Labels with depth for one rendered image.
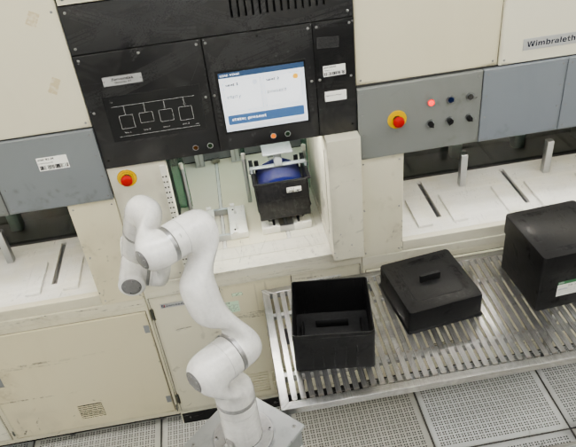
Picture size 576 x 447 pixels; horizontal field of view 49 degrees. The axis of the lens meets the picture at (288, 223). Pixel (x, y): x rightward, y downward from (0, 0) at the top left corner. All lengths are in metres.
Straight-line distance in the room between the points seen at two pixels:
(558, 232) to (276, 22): 1.24
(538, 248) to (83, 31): 1.66
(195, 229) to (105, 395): 1.51
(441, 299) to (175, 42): 1.26
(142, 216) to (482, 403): 2.00
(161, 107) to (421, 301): 1.13
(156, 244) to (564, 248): 1.44
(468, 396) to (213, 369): 1.68
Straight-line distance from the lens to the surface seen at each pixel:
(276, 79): 2.13
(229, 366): 1.79
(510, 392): 3.24
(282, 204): 2.61
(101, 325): 2.72
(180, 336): 2.76
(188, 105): 2.15
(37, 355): 2.86
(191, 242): 1.64
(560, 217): 2.56
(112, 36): 2.08
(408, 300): 2.35
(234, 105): 2.15
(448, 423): 3.09
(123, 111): 2.17
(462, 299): 2.37
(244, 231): 2.67
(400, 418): 3.09
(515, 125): 2.47
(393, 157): 2.36
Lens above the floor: 2.47
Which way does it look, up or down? 36 degrees down
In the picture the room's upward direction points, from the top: 7 degrees counter-clockwise
